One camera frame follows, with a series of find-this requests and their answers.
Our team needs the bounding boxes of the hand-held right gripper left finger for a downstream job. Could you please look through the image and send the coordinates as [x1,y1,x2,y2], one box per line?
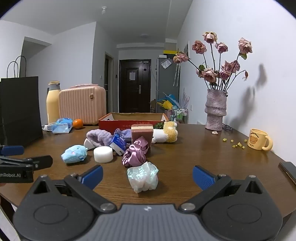
[30,165,117,214]

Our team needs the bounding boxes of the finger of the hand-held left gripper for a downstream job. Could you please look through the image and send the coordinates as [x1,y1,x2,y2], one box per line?
[0,155,53,171]
[0,145,25,158]

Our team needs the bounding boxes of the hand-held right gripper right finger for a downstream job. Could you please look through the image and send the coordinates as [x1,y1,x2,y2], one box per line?
[179,165,266,213]

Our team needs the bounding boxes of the white round sponge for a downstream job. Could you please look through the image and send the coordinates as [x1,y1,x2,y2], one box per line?
[93,146,114,164]

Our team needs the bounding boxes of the blue plush toy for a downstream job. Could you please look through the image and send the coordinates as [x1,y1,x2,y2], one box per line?
[61,145,88,164]

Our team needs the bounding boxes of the white wedge sponge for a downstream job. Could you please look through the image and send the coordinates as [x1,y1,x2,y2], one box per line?
[83,138,95,151]

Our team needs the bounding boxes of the purple fluffy towel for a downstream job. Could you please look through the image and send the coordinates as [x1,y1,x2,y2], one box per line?
[86,129,133,148]

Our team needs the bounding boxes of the blue handkerchief tissue pack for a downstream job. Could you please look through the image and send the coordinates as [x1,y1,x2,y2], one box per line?
[109,128,127,156]

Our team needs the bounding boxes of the purple satin scrunchie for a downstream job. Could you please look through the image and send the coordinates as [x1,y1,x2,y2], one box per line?
[122,136,150,168]

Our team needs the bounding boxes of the white iridescent scrunchie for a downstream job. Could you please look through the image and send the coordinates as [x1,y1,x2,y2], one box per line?
[127,161,159,193]

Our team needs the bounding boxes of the red cardboard box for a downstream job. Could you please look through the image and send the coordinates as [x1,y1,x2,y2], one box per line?
[98,112,170,136]

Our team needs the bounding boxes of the pale blue plastic pack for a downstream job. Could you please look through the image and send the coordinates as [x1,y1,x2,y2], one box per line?
[51,123,71,134]

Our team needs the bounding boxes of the black paper bag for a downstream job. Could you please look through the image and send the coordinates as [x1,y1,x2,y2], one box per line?
[0,56,44,149]

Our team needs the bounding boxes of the scattered yellow crumbs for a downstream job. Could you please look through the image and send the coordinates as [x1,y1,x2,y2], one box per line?
[222,138,248,149]

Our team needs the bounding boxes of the white and yellow plush toy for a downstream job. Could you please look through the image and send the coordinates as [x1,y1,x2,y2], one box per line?
[151,121,179,144]

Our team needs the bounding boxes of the yellow thermos bottle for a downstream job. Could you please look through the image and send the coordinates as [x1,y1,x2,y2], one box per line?
[46,81,61,126]

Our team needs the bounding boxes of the yellow bear mug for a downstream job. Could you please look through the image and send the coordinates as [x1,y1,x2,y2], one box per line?
[248,128,273,152]

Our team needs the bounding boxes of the pink ribbed suitcase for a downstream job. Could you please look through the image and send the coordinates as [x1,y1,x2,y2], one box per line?
[58,84,107,126]

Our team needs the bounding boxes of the white utility cart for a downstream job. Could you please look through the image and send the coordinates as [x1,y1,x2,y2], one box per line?
[171,105,189,125]

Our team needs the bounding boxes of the purple ceramic vase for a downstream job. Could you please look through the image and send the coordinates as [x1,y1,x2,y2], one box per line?
[205,89,228,131]

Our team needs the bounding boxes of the purple feather bundle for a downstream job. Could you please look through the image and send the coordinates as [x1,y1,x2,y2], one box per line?
[181,88,191,110]

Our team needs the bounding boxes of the blue and yellow bags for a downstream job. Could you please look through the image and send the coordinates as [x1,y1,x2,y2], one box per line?
[156,93,180,110]

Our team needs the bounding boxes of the black phone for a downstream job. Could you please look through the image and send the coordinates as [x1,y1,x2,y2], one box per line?
[278,161,296,185]

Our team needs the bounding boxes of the dark entrance door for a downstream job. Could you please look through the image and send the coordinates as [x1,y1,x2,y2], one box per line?
[119,59,152,113]

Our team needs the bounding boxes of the side room door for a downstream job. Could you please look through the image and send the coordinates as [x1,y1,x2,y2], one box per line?
[104,52,114,114]

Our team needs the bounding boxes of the bunch of dried pink roses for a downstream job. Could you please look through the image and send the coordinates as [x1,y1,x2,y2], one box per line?
[173,31,253,93]

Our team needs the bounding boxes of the grey refrigerator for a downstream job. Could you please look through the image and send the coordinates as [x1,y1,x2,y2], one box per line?
[156,57,180,105]

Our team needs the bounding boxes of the hanging folded umbrella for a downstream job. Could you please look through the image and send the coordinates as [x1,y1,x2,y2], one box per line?
[173,63,181,88]

